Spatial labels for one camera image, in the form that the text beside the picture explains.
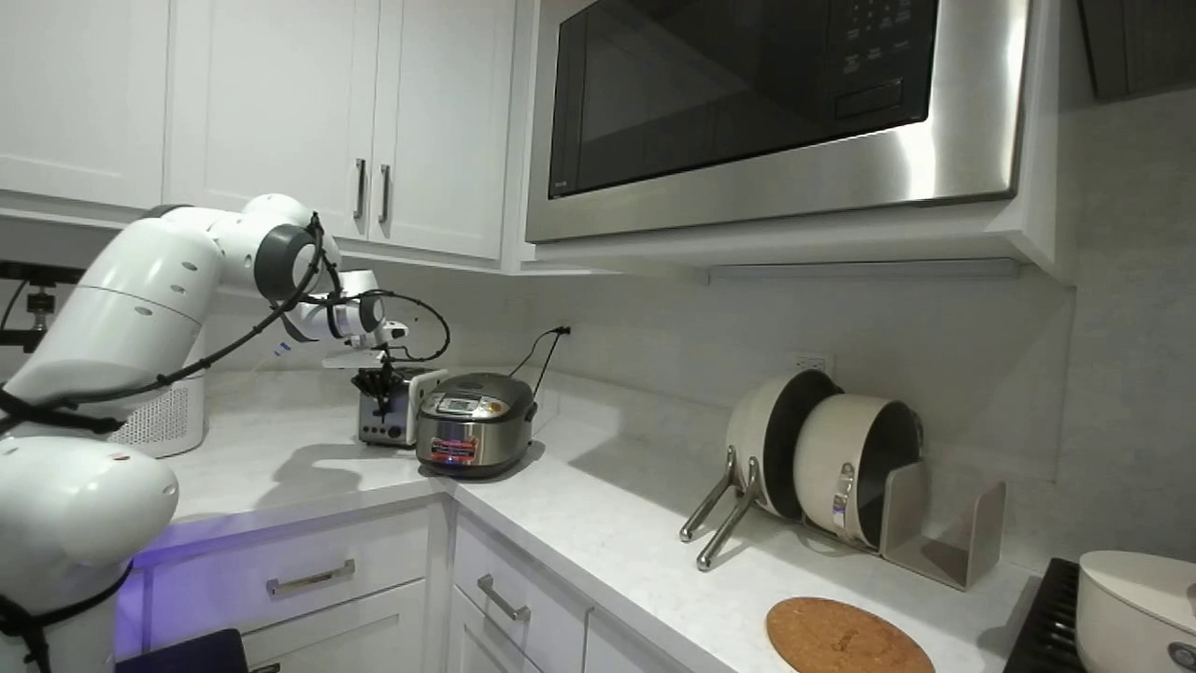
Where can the dark range hood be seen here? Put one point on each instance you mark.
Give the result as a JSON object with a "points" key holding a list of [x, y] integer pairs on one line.
{"points": [[1142, 42]]}

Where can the cream saucepan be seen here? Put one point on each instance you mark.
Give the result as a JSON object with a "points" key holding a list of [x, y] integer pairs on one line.
{"points": [[837, 467]]}

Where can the white lidded pot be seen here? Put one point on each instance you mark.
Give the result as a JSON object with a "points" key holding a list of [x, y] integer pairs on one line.
{"points": [[1135, 615]]}

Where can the stainless steel microwave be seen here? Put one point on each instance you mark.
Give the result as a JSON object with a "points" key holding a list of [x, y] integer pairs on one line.
{"points": [[749, 98]]}

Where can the black gas cooktop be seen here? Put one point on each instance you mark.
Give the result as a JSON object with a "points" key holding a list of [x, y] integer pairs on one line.
{"points": [[1049, 620]]}

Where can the white upper cabinet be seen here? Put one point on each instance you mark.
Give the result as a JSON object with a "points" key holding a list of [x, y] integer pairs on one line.
{"points": [[249, 98]]}

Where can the white cabinet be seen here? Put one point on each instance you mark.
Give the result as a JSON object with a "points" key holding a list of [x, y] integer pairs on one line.
{"points": [[249, 98], [376, 563]]}

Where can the steel rice cooker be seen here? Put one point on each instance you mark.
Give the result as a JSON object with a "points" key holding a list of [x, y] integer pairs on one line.
{"points": [[472, 426]]}

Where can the dark navy seat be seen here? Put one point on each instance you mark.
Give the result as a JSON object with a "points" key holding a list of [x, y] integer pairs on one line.
{"points": [[187, 654]]}

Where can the white lower cabinet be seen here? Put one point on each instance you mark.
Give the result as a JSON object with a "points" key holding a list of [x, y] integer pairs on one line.
{"points": [[376, 563]]}

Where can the round cork trivet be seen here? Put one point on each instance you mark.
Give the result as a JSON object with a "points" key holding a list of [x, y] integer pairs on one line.
{"points": [[845, 638]]}

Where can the silver two-slot toaster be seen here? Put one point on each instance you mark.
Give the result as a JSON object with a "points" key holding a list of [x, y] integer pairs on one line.
{"points": [[416, 412]]}

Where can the cream frying pan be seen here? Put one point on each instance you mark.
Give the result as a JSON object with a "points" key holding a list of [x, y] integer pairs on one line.
{"points": [[756, 433]]}

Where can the black camera stand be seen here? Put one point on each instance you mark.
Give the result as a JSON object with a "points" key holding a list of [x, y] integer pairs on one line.
{"points": [[32, 299]]}

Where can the beige pan rack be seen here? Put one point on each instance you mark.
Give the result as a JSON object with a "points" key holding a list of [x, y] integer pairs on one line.
{"points": [[974, 539]]}

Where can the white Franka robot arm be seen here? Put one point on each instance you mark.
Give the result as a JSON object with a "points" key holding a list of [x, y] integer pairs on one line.
{"points": [[124, 299]]}

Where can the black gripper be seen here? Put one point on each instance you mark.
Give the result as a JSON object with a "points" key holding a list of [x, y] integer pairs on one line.
{"points": [[376, 380]]}

